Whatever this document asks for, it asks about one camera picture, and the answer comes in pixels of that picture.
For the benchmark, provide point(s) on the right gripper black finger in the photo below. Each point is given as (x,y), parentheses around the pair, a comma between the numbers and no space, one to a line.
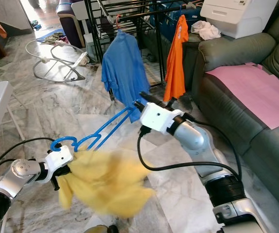
(151,98)
(138,106)

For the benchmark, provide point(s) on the blue plastic hanger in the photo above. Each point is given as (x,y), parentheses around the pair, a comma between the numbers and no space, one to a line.
(103,130)

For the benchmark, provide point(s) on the yellow shirt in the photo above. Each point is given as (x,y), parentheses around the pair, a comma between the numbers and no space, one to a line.
(108,184)

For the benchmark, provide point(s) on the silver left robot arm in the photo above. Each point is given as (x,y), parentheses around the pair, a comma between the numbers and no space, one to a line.
(20,170)

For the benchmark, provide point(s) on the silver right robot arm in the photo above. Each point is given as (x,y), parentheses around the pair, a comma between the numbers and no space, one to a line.
(193,138)

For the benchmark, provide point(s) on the pink hanger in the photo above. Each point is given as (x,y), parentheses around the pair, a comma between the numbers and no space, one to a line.
(118,20)

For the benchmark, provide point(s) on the blue shirt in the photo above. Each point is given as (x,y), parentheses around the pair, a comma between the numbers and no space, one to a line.
(122,73)

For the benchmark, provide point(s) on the orange shirt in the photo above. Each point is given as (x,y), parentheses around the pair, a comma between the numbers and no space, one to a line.
(175,63)

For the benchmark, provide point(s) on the black drying rack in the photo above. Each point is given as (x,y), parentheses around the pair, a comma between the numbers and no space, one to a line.
(159,58)

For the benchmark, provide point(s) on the dark green sofa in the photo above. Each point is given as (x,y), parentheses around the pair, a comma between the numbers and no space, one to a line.
(227,53)

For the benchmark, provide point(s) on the white crumpled cloth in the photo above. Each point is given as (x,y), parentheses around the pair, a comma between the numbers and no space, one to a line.
(206,30)

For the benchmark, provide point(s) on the blue fabric bag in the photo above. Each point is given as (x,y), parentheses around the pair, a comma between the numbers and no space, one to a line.
(173,20)

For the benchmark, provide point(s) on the pink mat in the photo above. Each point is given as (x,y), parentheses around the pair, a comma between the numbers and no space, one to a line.
(256,92)

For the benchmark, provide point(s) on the purple armchair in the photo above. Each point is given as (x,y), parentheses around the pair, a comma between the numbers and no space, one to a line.
(70,24)

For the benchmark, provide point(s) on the white labelled box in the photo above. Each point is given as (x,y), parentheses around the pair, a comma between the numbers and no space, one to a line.
(239,17)

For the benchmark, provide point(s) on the colourful play mat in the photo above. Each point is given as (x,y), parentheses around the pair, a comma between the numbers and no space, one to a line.
(51,36)

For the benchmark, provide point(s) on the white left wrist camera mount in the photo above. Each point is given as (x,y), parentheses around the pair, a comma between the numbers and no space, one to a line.
(59,158)

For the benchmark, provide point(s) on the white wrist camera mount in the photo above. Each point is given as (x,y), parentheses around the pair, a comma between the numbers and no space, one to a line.
(159,117)
(59,158)

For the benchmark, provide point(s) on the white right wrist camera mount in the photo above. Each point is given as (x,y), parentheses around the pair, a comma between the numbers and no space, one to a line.
(159,117)

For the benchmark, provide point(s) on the white baby bouncer frame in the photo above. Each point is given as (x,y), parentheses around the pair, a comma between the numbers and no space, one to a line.
(81,58)

